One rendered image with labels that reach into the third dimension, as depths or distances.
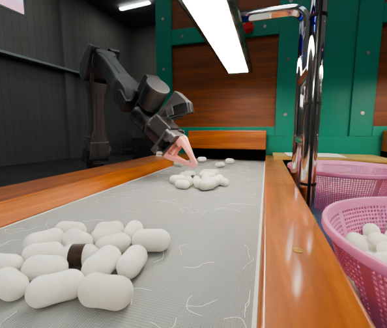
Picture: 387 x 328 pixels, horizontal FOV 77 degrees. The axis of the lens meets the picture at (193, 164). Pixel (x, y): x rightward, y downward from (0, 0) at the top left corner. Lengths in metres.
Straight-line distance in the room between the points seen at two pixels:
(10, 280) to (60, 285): 0.04
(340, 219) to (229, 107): 0.75
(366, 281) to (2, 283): 0.26
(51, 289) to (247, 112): 0.91
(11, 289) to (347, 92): 1.01
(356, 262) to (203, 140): 0.79
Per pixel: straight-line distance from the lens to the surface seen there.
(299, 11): 0.63
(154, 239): 0.24
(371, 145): 1.05
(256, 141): 0.93
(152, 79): 0.60
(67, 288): 0.20
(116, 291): 0.18
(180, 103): 0.58
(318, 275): 0.19
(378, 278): 0.22
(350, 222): 0.36
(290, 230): 0.25
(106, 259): 0.21
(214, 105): 1.03
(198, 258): 0.24
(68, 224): 0.29
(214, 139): 0.95
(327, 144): 1.01
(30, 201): 0.42
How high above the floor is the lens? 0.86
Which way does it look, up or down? 8 degrees down
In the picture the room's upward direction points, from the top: straight up
